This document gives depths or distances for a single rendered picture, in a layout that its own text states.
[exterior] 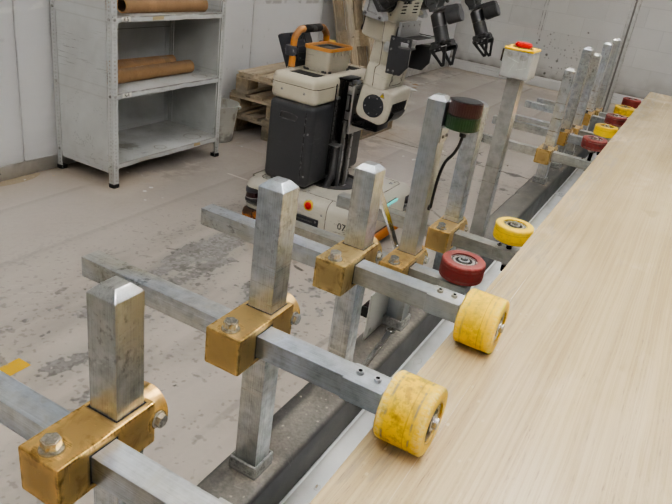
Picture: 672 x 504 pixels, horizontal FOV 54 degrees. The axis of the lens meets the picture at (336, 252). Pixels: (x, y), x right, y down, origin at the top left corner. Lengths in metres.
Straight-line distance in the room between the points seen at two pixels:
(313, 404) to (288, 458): 0.13
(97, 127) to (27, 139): 0.40
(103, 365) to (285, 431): 0.48
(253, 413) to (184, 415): 1.25
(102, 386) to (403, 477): 0.32
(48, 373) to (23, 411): 1.67
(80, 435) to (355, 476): 0.27
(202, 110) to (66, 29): 1.04
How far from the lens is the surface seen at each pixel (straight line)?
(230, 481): 0.98
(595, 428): 0.89
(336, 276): 0.96
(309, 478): 1.11
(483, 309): 0.92
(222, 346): 0.78
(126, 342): 0.62
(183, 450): 2.05
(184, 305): 0.85
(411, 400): 0.71
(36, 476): 0.65
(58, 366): 2.39
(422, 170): 1.21
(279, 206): 0.75
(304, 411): 1.10
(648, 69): 8.86
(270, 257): 0.78
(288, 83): 3.08
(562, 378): 0.96
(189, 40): 4.42
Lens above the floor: 1.40
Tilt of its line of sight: 26 degrees down
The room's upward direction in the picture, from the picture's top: 8 degrees clockwise
